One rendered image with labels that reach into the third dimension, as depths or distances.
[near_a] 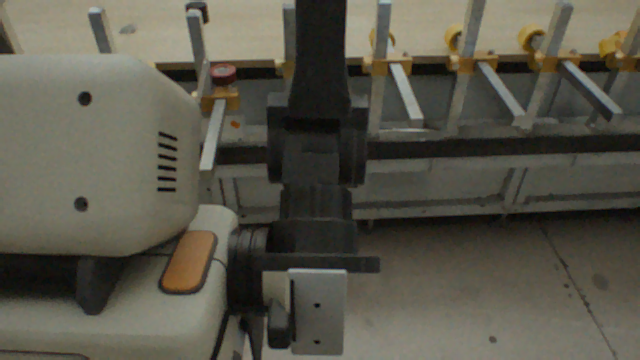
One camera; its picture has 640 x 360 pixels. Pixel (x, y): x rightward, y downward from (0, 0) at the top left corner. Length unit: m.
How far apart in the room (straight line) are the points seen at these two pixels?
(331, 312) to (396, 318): 1.42
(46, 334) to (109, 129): 0.16
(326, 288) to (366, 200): 1.59
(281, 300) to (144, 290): 0.11
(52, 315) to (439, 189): 1.77
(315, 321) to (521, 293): 1.66
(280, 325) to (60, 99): 0.23
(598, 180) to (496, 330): 0.85
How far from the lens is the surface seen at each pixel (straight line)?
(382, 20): 1.26
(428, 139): 1.46
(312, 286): 0.38
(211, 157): 1.12
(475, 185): 2.04
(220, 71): 1.40
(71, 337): 0.38
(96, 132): 0.34
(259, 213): 1.94
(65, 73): 0.36
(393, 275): 1.94
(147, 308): 0.37
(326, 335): 0.43
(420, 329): 1.81
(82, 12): 2.08
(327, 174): 0.43
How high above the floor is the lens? 1.53
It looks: 41 degrees down
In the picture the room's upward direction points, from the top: straight up
